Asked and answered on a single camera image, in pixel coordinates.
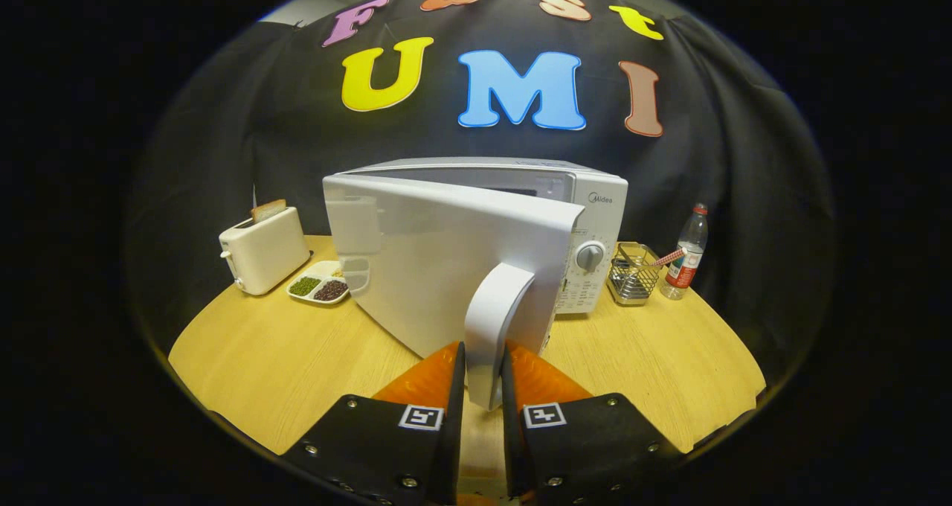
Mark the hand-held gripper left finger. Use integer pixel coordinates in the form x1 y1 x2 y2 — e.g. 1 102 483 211
279 341 467 506

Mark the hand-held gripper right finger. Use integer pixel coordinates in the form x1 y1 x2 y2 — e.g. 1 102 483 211
501 340 685 506

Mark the white microwave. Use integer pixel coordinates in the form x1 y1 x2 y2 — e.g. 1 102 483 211
322 156 629 411

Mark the divided plate of beans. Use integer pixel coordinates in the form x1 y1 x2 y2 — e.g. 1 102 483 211
286 259 350 306

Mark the clear plastic water bottle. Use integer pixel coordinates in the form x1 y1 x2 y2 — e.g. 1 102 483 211
660 202 710 301

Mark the white toaster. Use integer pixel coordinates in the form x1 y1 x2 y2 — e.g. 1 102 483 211
219 206 312 296

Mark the metal wire basket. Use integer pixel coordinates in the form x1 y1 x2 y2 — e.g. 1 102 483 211
606 242 664 307

